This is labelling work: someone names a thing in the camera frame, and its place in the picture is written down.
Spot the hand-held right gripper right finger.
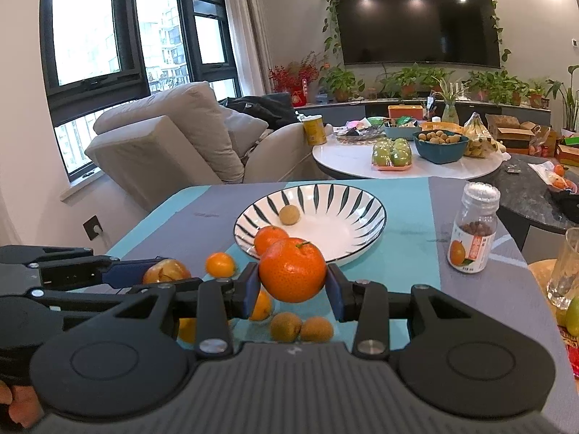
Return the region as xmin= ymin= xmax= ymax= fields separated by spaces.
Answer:
xmin=326 ymin=263 xmax=482 ymax=361

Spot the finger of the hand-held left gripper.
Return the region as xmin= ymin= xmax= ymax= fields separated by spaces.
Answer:
xmin=93 ymin=257 xmax=159 ymax=290
xmin=0 ymin=245 xmax=93 ymax=267

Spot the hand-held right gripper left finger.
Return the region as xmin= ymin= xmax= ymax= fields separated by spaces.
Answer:
xmin=97 ymin=262 xmax=263 ymax=358

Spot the yellow fruit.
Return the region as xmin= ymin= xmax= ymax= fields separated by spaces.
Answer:
xmin=142 ymin=258 xmax=191 ymax=285

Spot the large orange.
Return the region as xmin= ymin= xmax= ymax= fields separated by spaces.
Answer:
xmin=259 ymin=237 xmax=327 ymax=303

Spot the striped white plate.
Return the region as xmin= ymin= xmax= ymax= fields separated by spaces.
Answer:
xmin=233 ymin=182 xmax=388 ymax=268

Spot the green fruit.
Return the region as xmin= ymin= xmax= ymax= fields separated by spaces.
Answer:
xmin=565 ymin=296 xmax=579 ymax=337

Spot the person's left hand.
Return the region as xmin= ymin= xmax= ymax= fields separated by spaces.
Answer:
xmin=0 ymin=380 xmax=43 ymax=428

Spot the small orange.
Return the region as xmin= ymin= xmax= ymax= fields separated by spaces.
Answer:
xmin=249 ymin=289 xmax=274 ymax=322
xmin=206 ymin=252 xmax=237 ymax=280
xmin=177 ymin=318 xmax=197 ymax=344

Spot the medium orange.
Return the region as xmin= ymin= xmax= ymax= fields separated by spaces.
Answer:
xmin=253 ymin=225 xmax=290 ymax=256

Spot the blue and grey tablecloth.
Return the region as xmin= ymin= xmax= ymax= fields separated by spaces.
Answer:
xmin=104 ymin=175 xmax=579 ymax=399

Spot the beige sofa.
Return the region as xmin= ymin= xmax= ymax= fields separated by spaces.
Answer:
xmin=85 ymin=81 xmax=333 ymax=211

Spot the round white table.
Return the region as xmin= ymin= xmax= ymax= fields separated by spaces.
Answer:
xmin=312 ymin=131 xmax=512 ymax=184

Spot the tray of green apples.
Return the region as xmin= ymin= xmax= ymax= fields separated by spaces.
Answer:
xmin=372 ymin=138 xmax=413 ymax=173

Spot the glass bottle with white cap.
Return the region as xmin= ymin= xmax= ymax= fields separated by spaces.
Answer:
xmin=447 ymin=182 xmax=500 ymax=274

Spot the grey pillow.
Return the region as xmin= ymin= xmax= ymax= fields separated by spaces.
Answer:
xmin=221 ymin=106 xmax=270 ymax=159

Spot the glass dish with snacks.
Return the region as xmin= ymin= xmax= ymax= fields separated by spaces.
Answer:
xmin=335 ymin=120 xmax=385 ymax=141

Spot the yellow can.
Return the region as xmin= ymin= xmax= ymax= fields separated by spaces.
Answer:
xmin=301 ymin=115 xmax=327 ymax=146

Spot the blue snack tray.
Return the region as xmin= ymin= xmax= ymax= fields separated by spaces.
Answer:
xmin=384 ymin=123 xmax=423 ymax=141

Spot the teal bowl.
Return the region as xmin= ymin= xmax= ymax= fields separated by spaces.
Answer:
xmin=413 ymin=129 xmax=470 ymax=165

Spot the dark jacket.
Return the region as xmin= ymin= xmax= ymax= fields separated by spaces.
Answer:
xmin=220 ymin=93 xmax=301 ymax=129

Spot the grey television cabinet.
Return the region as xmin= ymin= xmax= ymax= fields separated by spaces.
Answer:
xmin=294 ymin=97 xmax=553 ymax=127

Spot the pile of longans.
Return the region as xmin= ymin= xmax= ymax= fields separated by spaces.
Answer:
xmin=417 ymin=129 xmax=466 ymax=144

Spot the orange box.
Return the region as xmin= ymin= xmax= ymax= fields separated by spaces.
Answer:
xmin=388 ymin=105 xmax=424 ymax=121

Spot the yellow basket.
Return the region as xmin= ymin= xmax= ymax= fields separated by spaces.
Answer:
xmin=418 ymin=120 xmax=464 ymax=134

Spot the potted green plant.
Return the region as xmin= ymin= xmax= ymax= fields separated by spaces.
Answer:
xmin=466 ymin=70 xmax=530 ymax=105
xmin=319 ymin=65 xmax=365 ymax=102
xmin=380 ymin=65 xmax=455 ymax=98

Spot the bunch of bananas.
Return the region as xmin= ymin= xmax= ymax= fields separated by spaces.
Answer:
xmin=462 ymin=113 xmax=506 ymax=159

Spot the glass vase with plant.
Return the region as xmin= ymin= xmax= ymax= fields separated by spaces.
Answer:
xmin=430 ymin=77 xmax=471 ymax=125

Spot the dark marble table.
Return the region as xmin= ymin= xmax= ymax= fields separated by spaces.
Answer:
xmin=491 ymin=154 xmax=579 ymax=236

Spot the red flower arrangement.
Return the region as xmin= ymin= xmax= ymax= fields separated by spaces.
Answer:
xmin=268 ymin=52 xmax=322 ymax=107

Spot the black framed window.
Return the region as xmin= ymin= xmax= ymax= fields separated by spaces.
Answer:
xmin=40 ymin=0 xmax=152 ymax=179
xmin=174 ymin=0 xmax=242 ymax=102

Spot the clear drinking glass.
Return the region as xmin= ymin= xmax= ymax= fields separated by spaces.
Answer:
xmin=546 ymin=227 xmax=579 ymax=312

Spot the cardboard box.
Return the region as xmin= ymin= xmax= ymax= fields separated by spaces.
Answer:
xmin=486 ymin=113 xmax=550 ymax=154

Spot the red packet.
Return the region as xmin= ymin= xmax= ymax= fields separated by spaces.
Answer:
xmin=558 ymin=325 xmax=579 ymax=378

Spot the black pouch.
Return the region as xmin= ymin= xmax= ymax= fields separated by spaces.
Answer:
xmin=547 ymin=187 xmax=579 ymax=224

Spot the plastic bag with oranges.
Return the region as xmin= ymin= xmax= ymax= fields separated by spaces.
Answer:
xmin=528 ymin=160 xmax=577 ymax=191

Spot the white curtain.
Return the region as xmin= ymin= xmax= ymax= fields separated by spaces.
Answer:
xmin=219 ymin=0 xmax=272 ymax=100

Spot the red fruit box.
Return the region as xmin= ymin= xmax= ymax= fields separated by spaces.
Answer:
xmin=555 ymin=138 xmax=579 ymax=168

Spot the small potted plant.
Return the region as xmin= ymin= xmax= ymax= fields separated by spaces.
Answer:
xmin=527 ymin=79 xmax=550 ymax=109

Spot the tall leafy plant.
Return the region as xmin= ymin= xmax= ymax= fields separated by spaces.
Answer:
xmin=545 ymin=65 xmax=579 ymax=134

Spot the wall socket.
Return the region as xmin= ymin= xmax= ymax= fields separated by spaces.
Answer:
xmin=83 ymin=214 xmax=106 ymax=241

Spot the wall-mounted television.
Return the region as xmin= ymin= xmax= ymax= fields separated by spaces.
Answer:
xmin=329 ymin=0 xmax=502 ymax=68

